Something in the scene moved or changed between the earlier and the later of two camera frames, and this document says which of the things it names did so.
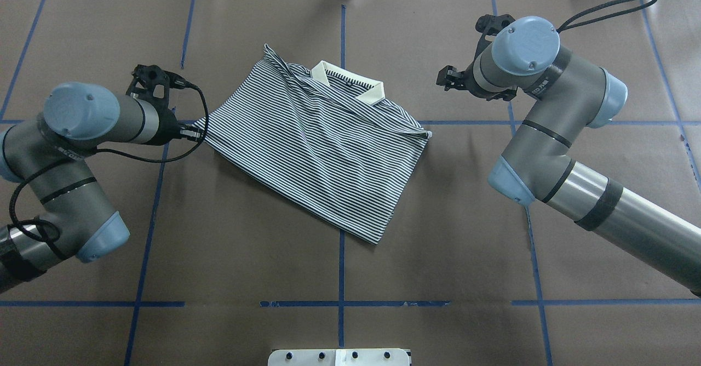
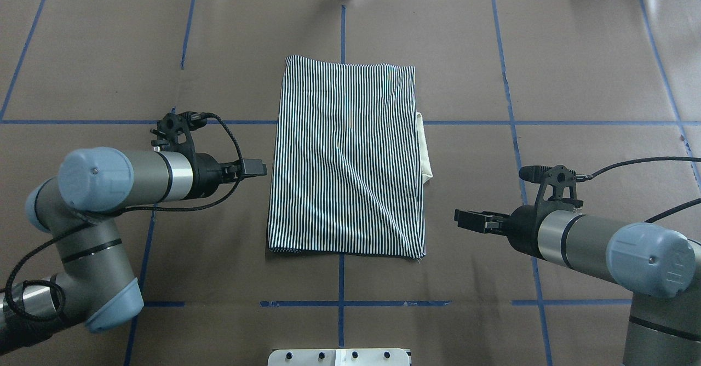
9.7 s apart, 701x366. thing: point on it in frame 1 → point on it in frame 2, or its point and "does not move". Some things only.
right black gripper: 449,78 → 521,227
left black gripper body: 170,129 → 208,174
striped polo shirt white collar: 315,136 → 426,171
